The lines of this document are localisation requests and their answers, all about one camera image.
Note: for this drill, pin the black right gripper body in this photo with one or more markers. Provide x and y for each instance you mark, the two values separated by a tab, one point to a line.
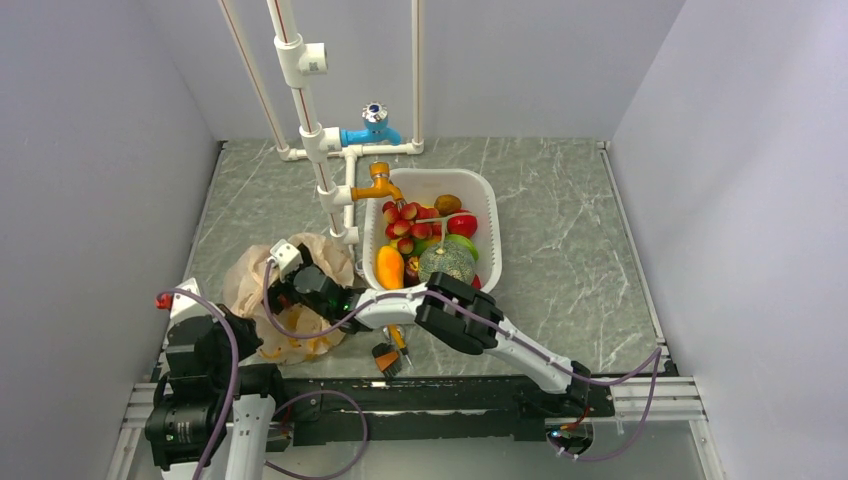
290	291

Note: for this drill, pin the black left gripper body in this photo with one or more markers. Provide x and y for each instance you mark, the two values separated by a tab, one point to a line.
222	368

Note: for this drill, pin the peach plastic bag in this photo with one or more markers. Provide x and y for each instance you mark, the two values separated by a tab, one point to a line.
242	295

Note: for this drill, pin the yellow orange fake mango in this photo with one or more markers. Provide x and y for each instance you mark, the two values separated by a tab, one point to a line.
390	268

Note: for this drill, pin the green netted fake melon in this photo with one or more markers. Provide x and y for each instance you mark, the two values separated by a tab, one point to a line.
449	258

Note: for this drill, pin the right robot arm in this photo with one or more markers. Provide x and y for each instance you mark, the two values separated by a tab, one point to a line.
460	316

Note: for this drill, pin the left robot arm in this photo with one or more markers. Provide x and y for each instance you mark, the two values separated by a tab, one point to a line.
211	414

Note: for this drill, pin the dark purple fake mangosteen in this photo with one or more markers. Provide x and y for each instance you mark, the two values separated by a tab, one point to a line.
411	272

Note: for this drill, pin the brown fake kiwi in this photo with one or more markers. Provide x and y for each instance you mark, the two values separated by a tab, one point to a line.
447	204

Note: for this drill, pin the green fake lime slice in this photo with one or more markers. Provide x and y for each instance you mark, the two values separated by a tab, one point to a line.
466	243

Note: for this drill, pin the red fake apple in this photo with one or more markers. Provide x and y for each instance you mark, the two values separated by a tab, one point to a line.
463	223

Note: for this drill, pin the orange black brush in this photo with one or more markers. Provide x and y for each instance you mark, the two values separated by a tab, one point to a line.
388	360

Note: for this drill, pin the orange faucet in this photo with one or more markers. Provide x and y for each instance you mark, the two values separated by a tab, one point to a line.
381	187

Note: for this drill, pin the blue faucet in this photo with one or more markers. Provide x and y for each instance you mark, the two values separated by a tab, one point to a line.
376	129

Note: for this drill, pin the white plastic basin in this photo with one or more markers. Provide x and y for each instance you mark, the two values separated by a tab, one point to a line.
423	186

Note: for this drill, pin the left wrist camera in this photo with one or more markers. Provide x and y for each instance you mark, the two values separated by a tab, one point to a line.
179	306

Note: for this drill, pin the white PVC pipe frame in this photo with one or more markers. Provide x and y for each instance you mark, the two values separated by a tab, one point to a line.
334	166

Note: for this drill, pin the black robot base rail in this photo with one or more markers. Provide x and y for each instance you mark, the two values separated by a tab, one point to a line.
422	408

